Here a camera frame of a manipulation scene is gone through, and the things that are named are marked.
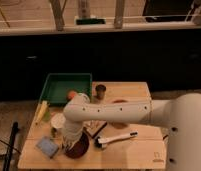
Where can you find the black and wood block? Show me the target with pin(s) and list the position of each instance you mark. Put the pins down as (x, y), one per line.
(92, 128)

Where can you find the green plastic tray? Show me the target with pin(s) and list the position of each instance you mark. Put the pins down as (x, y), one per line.
(58, 85)

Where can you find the blue sponge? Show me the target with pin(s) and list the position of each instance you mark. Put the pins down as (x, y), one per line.
(47, 146)

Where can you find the wooden table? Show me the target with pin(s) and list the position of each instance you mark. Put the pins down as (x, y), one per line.
(146, 151)

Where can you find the green block on ledge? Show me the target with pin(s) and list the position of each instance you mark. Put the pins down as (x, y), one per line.
(90, 21)

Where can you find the white handled black brush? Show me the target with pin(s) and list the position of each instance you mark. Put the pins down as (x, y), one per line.
(101, 141)

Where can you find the white round container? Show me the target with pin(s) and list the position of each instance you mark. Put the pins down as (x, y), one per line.
(57, 121)

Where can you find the black pole stand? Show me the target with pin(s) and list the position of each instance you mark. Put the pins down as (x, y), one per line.
(10, 148)

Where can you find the orange bowl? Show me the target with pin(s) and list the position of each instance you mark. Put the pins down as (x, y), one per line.
(119, 125)

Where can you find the red tomato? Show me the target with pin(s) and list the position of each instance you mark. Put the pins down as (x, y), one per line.
(71, 94)

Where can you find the purple bowl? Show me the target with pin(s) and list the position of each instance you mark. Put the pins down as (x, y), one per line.
(79, 149)

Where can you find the yellow corn cob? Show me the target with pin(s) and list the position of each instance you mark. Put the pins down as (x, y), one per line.
(41, 112)

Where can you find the small metal cup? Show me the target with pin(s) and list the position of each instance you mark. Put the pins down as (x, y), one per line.
(100, 91)

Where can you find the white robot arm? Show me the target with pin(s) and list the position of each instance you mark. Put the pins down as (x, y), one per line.
(181, 116)

